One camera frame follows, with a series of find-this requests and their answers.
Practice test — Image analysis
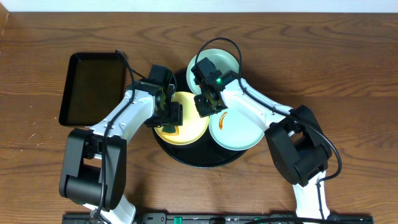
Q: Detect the green and yellow sponge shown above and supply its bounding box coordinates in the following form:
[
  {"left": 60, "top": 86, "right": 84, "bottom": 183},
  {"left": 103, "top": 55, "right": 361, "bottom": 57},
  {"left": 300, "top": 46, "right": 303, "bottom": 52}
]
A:
[{"left": 161, "top": 125, "right": 179, "bottom": 136}]

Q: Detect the yellow plate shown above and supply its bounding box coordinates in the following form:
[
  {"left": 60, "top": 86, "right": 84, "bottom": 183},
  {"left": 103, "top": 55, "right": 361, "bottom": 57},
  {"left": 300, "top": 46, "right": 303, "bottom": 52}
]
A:
[{"left": 154, "top": 91, "right": 209, "bottom": 146}]

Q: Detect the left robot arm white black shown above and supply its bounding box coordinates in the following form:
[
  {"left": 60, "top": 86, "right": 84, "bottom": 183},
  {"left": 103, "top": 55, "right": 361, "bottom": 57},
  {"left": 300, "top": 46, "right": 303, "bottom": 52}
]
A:
[{"left": 59, "top": 79, "right": 182, "bottom": 223}]

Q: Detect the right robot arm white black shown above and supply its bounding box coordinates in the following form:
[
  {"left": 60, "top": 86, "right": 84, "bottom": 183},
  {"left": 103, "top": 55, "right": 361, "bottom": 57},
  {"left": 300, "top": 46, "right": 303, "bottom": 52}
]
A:
[{"left": 192, "top": 68, "right": 336, "bottom": 220}]

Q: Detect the black round tray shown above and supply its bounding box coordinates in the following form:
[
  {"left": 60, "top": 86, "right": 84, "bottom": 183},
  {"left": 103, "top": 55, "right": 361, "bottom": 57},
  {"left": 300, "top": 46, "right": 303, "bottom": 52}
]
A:
[{"left": 152, "top": 69, "right": 246, "bottom": 168}]

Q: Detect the black rectangular tray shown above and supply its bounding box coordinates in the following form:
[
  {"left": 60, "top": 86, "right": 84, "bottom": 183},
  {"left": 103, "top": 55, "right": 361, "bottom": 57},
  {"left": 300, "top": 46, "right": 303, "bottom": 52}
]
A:
[{"left": 58, "top": 52, "right": 126, "bottom": 126}]

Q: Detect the mint plate at right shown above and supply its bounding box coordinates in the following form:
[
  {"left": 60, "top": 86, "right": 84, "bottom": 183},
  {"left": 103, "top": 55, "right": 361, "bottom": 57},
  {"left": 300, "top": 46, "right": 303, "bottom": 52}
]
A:
[{"left": 209, "top": 109, "right": 264, "bottom": 151}]

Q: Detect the mint plate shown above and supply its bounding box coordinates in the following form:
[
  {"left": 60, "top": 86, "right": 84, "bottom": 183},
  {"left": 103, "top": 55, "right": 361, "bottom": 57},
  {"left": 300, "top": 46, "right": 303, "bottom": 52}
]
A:
[
  {"left": 186, "top": 49, "right": 239, "bottom": 95},
  {"left": 209, "top": 109, "right": 264, "bottom": 151}
]

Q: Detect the mint plate at back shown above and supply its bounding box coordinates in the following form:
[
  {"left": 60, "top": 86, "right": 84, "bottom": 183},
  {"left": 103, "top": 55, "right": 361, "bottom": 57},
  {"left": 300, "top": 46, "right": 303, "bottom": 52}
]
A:
[{"left": 186, "top": 49, "right": 239, "bottom": 95}]

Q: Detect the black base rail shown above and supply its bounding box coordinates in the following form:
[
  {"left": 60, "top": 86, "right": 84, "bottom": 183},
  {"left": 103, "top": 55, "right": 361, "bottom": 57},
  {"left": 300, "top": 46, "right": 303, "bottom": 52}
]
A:
[{"left": 62, "top": 212, "right": 374, "bottom": 224}]

